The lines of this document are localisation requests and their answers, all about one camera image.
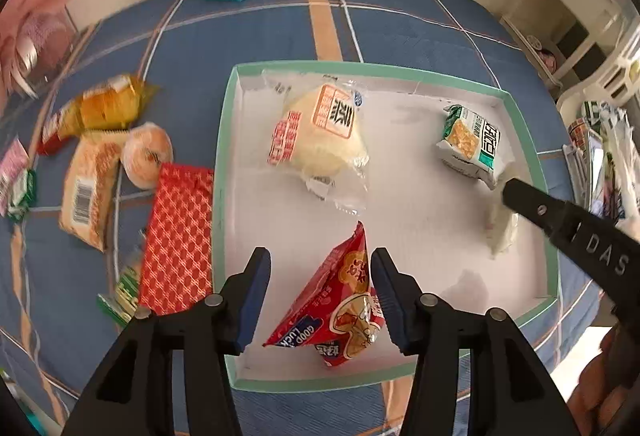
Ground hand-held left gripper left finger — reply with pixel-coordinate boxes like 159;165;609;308
60;247;273;436

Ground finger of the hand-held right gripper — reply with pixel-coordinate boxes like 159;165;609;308
501;178;573;239

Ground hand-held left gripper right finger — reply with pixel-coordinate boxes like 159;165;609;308
370;247;583;436

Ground white jelly cup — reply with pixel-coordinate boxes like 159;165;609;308
484;196;521;259

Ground red cartoon snack packet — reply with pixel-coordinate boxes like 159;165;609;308
262;221;396;369

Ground green-rimmed white cardboard tray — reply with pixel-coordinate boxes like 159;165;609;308
210;60;562;392

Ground green white cracker packet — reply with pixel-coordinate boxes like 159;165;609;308
436;103;516;191

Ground red diamond-pattern packet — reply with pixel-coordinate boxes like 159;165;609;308
137;162;216;317

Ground green biscuit packet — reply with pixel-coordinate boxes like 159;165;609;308
97;228;148;329

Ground clear-wrapped white bun packet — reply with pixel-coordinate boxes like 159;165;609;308
261;68;372;217

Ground round orange pastry packet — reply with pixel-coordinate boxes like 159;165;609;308
121;122;174;189

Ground orange white bread packet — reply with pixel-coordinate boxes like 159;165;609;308
59;131;123;253

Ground yellow orange snack packet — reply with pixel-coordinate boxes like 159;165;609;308
57;73;158;139

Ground person's right hand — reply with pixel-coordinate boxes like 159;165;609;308
567;328;640;436

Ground green white paper bag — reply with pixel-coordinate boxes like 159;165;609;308
580;101;630;142

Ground white chair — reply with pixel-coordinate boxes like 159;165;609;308
555;16;640;117

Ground pink items in rack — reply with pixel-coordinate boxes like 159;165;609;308
537;48;561;77

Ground blue plaid tablecloth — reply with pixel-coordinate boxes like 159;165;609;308
0;0;601;436

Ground small green white packet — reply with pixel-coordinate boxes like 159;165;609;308
7;168;38;223

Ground small pink packet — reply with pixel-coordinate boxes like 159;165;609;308
0;138;31;217

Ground clear acrylic vase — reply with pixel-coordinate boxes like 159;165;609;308
20;8;78;89

